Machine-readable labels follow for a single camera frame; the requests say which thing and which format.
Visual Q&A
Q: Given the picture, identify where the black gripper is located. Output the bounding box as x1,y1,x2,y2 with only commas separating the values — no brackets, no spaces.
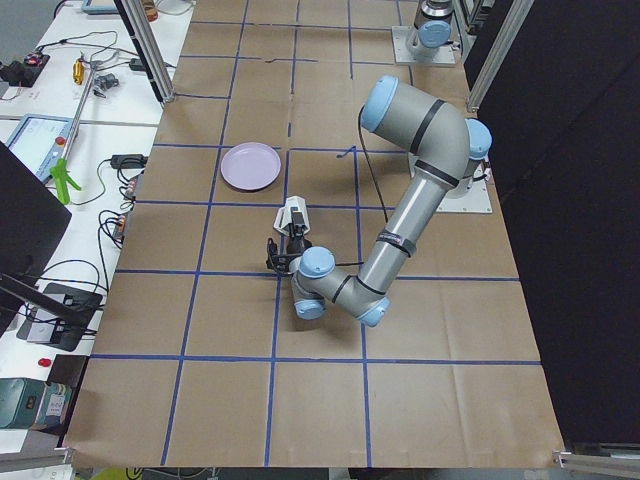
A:
282,209,312,261

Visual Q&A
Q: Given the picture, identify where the white geometric cup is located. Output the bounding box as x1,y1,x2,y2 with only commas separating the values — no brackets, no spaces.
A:
273,196,311,238

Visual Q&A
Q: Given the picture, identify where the lilac plate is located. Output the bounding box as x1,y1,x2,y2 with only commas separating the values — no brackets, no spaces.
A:
221,142,281,191

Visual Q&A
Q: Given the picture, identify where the brown paper table cover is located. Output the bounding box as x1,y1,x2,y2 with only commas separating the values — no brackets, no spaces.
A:
66,1,562,468

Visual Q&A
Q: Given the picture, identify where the black power adapter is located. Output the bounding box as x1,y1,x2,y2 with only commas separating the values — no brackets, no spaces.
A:
110,154,148,170

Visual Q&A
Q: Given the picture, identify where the green reacher grabber tool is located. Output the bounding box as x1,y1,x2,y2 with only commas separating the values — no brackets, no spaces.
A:
50,61,97,205

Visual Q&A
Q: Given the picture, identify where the black monitor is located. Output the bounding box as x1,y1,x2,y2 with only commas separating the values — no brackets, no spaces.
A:
0,141,74,336

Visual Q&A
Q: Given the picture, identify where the blue teach pendant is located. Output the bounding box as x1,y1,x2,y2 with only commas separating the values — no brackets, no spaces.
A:
6,114,72,184

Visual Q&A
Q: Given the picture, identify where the green box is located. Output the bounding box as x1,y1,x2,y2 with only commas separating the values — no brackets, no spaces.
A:
1,377,73,430

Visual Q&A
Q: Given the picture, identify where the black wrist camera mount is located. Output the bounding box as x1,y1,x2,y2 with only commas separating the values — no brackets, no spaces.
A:
265,238,292,276

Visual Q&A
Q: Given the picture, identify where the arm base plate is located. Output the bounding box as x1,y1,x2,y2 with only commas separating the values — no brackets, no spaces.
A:
437,157,493,214
392,20,456,67

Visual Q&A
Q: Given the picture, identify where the aluminium frame post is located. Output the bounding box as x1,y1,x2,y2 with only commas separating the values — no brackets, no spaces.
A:
114,0,175,104

